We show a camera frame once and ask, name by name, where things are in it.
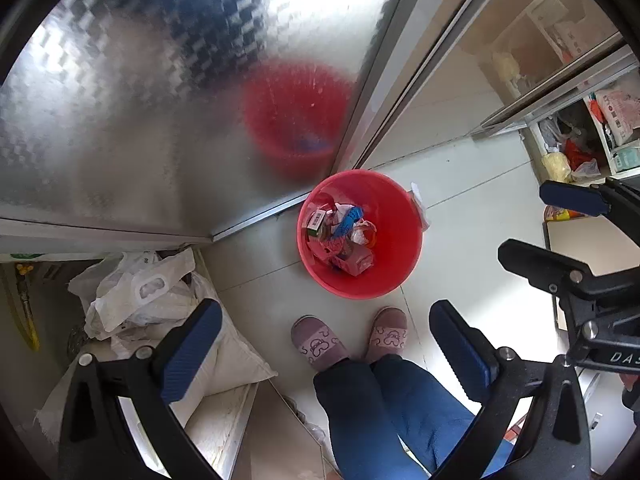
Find yellow hose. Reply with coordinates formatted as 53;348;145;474
0;265;41;353

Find crumpled clear wrapper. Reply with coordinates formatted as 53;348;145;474
350;220;378;248

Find purple slipper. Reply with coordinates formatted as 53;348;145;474
291;315;352;372
365;306;409;365

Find person's blue pants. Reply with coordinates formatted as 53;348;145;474
312;354;516;480

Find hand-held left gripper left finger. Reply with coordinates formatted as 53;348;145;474
57;298;224;480

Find red plastic bucket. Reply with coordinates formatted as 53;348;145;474
296;170;424;301

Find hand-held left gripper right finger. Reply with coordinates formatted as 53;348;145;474
429;300;593;480

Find pink white bag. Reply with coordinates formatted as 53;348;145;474
592;87;640;146

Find teal box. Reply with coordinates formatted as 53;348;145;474
612;142;640;171

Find teal scrub brush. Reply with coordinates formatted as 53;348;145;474
330;205;365;238

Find yellow plastic bag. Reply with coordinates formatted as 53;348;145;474
542;152;573;183

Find white woven sack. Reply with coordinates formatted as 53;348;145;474
35;260;278;441

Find green white carton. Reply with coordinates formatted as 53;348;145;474
305;207;335;238

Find colourful package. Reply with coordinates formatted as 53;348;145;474
544;204;586;222

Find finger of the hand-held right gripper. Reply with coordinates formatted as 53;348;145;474
539;177;640;218
497;239;640;306

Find white shelf unit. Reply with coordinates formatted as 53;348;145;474
460;0;640;181

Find red plastic bag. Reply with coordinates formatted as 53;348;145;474
562;140;598;173

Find patterned metal cabinet door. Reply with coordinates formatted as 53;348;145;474
0;0;418;241
345;0;501;171

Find clear plastic wrapper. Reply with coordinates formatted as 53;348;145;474
410;182;431;233

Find pink wrapper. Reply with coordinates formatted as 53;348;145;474
315;237;351;266

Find white handled plastic bag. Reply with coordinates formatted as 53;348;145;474
67;249;197;341

